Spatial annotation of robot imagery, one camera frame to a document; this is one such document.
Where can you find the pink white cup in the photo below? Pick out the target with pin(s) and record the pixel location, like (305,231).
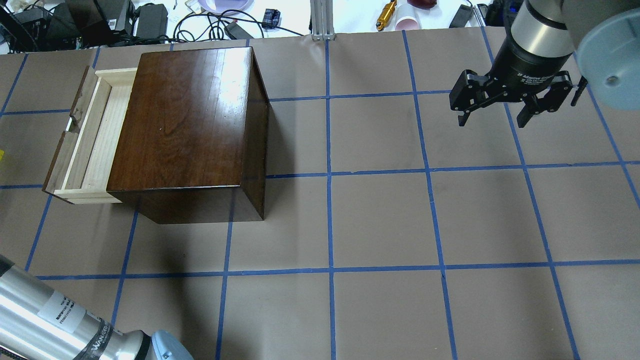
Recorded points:
(407,22)

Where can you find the wooden drawer with white handle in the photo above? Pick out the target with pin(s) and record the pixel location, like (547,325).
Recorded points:
(80,169)

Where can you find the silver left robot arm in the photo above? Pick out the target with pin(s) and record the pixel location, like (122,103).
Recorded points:
(38,322)

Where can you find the small black blue device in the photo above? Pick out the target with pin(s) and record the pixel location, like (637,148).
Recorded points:
(271,19)

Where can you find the aluminium frame post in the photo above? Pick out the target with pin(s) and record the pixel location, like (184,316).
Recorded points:
(322,20)

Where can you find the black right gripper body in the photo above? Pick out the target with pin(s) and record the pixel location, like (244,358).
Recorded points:
(527,66)

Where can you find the black power adapter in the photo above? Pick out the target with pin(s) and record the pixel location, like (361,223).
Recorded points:
(462,16)

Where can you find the dark wooden drawer cabinet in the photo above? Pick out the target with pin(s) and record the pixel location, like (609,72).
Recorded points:
(192,147)

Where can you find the gold metal tool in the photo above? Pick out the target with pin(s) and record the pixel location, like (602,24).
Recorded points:
(385,15)

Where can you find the red brown fruit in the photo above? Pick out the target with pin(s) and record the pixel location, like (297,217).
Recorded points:
(423,4)

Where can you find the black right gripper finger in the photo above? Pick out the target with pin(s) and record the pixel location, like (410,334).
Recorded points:
(560,88)
(472,92)

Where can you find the purple plate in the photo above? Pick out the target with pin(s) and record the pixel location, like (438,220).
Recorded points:
(220,6)

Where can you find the black power brick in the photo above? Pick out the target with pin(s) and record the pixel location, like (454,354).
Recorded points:
(152,22)

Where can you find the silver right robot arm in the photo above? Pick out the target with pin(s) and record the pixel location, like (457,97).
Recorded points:
(603,35)

